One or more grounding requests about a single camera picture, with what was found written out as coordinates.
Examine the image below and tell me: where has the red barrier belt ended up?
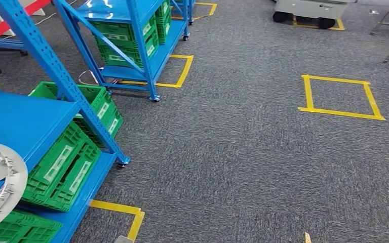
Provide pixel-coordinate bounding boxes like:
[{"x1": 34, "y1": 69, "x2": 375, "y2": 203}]
[{"x1": 0, "y1": 0, "x2": 52, "y2": 39}]

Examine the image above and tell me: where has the chrome stool ring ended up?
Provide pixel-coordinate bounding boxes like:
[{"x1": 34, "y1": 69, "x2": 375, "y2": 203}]
[{"x1": 77, "y1": 68, "x2": 119, "y2": 87}]

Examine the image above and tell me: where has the white desk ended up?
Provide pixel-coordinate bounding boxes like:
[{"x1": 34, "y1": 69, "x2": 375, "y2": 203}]
[{"x1": 0, "y1": 0, "x2": 47, "y2": 37}]

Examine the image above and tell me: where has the grey wheeled cart robot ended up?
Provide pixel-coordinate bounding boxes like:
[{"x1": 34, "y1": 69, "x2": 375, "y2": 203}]
[{"x1": 272, "y1": 0, "x2": 359, "y2": 30}]

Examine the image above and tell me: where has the grey plastic wheel cover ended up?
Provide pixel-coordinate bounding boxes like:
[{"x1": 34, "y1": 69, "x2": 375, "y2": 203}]
[{"x1": 0, "y1": 141, "x2": 29, "y2": 239}]

